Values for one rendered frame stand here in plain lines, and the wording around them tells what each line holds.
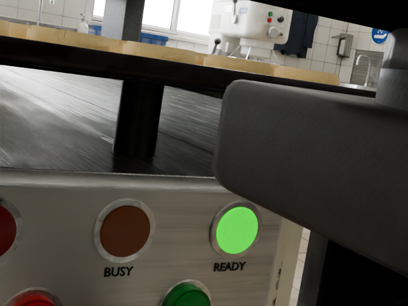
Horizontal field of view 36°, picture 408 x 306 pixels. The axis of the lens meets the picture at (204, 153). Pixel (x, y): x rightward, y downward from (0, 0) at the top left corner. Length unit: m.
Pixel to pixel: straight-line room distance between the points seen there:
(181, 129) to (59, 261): 0.26
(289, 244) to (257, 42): 3.66
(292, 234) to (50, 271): 0.20
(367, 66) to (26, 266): 5.24
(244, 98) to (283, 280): 0.35
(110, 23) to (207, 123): 0.78
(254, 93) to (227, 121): 0.01
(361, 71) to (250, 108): 5.41
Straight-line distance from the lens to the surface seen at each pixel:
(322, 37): 5.58
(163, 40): 4.05
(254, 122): 0.15
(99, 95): 0.79
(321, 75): 0.46
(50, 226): 0.36
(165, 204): 0.38
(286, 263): 0.49
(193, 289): 0.40
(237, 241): 0.41
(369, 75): 5.50
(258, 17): 4.04
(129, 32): 1.25
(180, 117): 0.59
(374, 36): 5.52
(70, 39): 0.37
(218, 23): 4.45
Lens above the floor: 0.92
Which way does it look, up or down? 9 degrees down
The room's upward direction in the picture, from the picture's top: 9 degrees clockwise
